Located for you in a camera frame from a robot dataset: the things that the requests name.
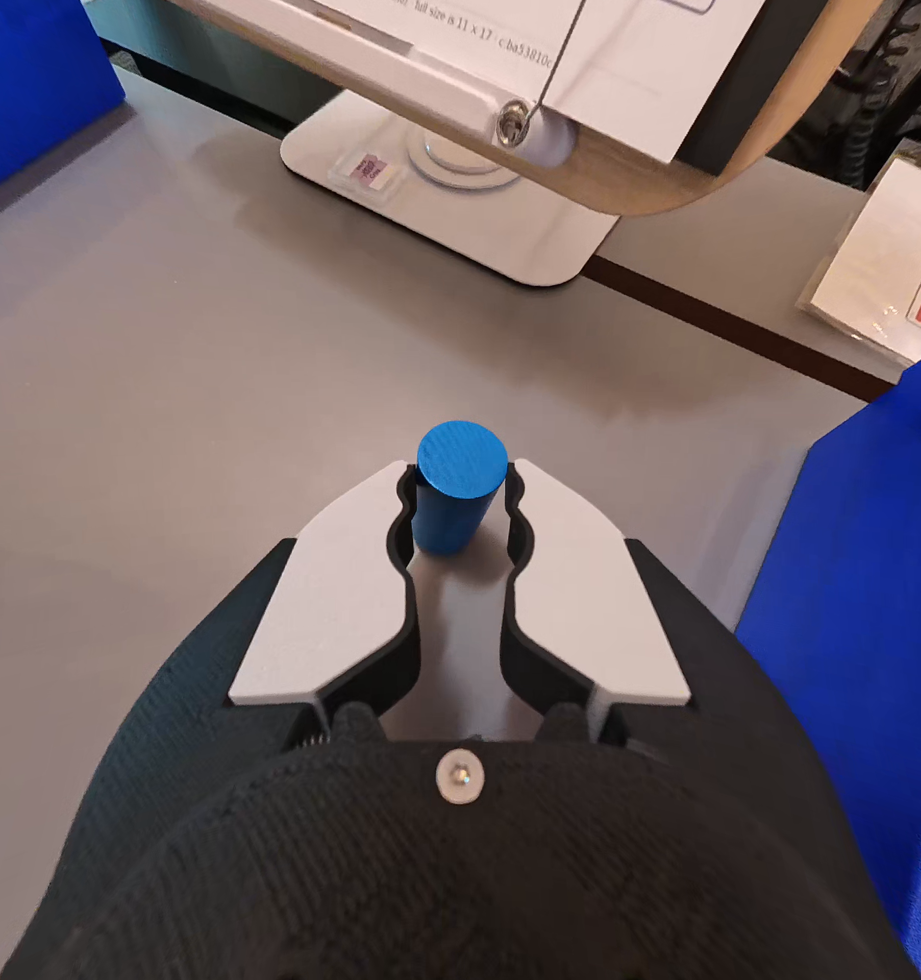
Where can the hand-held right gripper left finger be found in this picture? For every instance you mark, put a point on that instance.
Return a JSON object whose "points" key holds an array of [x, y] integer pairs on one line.
{"points": [[330, 605]]}

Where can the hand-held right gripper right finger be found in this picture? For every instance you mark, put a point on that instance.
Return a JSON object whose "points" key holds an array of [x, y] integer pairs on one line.
{"points": [[590, 605]]}

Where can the blue cylinder block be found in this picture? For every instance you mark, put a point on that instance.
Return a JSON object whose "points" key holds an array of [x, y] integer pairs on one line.
{"points": [[460, 468]]}

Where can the blue plastic bin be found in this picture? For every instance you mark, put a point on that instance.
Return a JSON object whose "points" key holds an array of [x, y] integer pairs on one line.
{"points": [[850, 612], [24, 76]]}

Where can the white tablet stand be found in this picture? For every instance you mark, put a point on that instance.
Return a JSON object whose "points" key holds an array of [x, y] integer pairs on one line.
{"points": [[506, 230]]}

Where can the wooden rimmed board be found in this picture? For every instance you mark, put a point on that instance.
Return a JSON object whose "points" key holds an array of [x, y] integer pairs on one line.
{"points": [[659, 195]]}

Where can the small label sticker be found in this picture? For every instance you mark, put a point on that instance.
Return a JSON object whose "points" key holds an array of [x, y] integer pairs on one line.
{"points": [[367, 173]]}

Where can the bagged stack of white papers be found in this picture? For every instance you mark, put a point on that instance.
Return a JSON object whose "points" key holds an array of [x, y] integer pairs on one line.
{"points": [[881, 253]]}

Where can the white printed paper sheet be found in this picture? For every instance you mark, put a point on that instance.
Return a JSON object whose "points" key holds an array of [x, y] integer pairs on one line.
{"points": [[621, 61]]}

